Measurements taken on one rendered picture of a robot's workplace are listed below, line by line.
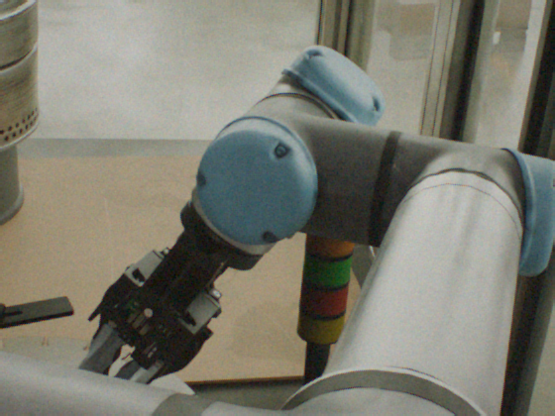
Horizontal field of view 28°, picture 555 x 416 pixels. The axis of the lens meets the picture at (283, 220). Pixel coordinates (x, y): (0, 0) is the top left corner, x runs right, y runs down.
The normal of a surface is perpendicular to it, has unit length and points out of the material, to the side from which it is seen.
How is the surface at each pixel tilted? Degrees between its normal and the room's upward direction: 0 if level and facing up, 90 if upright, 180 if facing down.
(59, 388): 17
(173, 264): 78
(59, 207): 0
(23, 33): 90
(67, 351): 0
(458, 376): 29
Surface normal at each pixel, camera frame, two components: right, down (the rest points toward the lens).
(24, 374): 0.14, -0.95
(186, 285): -0.28, 0.27
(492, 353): 0.83, -0.41
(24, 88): 0.94, 0.22
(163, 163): 0.07, -0.87
